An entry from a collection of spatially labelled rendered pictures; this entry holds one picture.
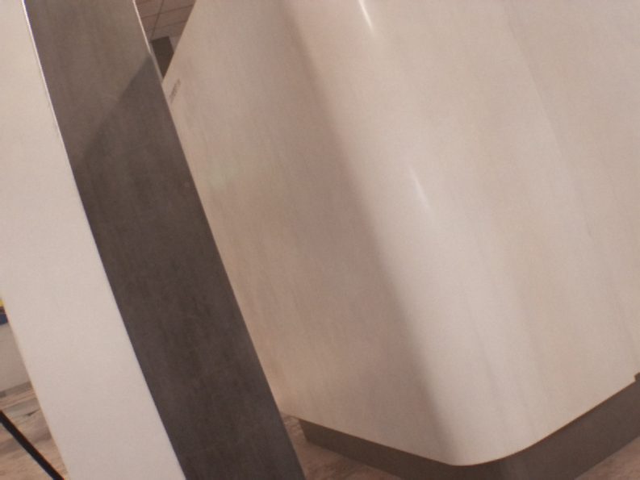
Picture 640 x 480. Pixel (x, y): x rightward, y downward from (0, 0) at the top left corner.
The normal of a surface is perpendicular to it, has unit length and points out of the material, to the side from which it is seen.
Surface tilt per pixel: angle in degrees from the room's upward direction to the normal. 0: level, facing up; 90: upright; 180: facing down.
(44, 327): 90
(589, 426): 90
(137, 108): 90
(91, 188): 90
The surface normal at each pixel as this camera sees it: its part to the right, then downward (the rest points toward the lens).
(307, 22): -0.61, 0.21
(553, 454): 0.32, -0.14
